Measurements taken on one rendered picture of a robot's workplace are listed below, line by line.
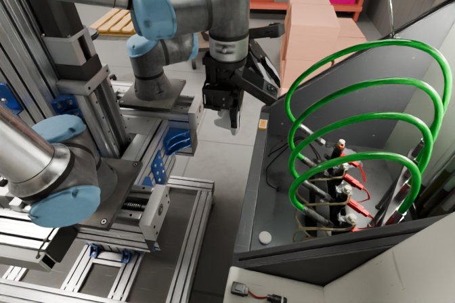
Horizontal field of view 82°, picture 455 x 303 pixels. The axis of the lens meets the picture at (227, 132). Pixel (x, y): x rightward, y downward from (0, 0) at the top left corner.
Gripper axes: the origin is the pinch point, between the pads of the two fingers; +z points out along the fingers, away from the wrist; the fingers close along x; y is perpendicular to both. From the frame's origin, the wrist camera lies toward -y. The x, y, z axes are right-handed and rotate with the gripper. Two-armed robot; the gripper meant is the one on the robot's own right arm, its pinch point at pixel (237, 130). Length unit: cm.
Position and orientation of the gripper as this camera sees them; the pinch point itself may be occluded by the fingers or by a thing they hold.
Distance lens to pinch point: 65.1
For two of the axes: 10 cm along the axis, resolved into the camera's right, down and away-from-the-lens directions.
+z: 0.1, 7.4, 6.7
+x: -2.1, 6.6, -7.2
